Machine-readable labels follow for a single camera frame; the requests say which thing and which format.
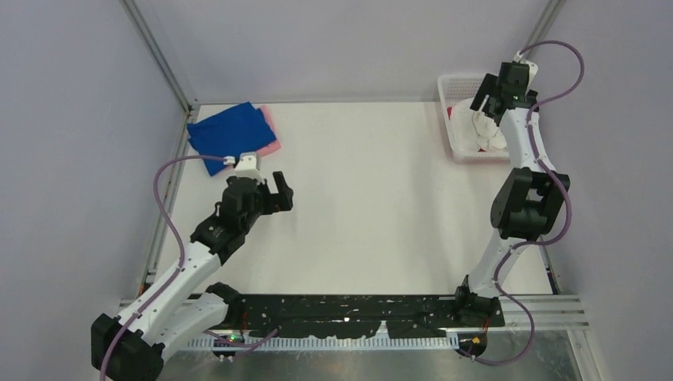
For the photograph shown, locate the white t shirt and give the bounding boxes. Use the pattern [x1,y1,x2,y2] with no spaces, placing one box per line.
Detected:
[450,98,508,154]

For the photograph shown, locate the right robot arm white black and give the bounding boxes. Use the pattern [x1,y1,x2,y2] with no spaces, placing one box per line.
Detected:
[452,61,570,327]

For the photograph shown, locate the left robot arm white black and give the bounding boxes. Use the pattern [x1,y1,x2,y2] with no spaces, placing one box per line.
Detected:
[90,171,294,380]

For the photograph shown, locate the white plastic laundry basket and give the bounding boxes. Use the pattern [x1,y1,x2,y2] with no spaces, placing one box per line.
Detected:
[436,74,509,164]

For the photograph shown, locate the folded pink t shirt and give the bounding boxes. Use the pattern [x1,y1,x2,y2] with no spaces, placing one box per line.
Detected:
[256,105,283,156]

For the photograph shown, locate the folded blue t shirt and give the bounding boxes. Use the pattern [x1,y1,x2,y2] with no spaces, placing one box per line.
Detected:
[187,102,281,157]

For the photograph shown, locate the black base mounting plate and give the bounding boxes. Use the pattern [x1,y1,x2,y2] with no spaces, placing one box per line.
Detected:
[215,294,505,339]

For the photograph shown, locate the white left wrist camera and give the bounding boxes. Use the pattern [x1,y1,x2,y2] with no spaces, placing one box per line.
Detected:
[234,152,263,184]

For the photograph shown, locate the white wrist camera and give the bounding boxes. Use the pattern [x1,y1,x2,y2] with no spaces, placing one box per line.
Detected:
[234,152,263,184]
[513,51,539,89]

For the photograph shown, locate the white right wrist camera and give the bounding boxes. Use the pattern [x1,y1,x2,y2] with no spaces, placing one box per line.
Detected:
[513,51,539,89]

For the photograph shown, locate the aluminium frame rails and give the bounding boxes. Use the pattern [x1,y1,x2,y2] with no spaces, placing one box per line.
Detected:
[117,252,593,381]

